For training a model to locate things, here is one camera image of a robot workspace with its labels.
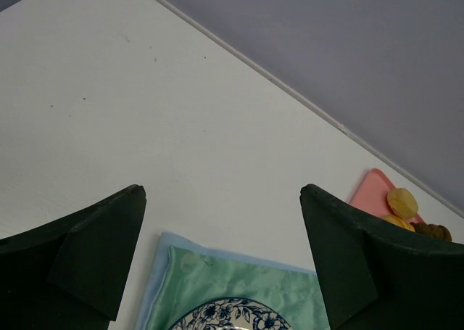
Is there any green cloth napkin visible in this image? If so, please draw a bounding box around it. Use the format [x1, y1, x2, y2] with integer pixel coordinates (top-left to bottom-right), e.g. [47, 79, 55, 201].
[135, 232, 329, 329]

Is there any blue floral ceramic plate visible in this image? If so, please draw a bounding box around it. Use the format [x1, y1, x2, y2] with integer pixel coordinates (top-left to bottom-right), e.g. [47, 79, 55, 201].
[170, 297, 292, 330]

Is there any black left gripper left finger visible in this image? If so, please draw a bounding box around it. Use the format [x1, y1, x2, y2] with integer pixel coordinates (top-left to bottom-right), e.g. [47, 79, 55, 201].
[1, 185, 146, 329]

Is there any round beige bun far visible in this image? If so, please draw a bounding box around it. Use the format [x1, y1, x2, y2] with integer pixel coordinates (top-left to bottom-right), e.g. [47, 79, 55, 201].
[386, 188, 418, 220]

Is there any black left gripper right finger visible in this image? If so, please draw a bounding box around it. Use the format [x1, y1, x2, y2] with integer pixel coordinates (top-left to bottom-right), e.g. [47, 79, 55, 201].
[300, 184, 463, 329]

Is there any striped yellow bread roll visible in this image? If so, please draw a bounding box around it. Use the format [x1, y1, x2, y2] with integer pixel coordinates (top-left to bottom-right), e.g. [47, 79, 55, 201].
[381, 215, 415, 232]

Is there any dark chocolate croissant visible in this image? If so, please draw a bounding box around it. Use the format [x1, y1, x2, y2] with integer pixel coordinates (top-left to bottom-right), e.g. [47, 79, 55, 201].
[411, 223, 452, 242]

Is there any pink plastic tray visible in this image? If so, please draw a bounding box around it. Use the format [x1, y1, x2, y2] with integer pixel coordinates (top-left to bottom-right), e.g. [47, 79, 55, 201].
[349, 168, 426, 225]

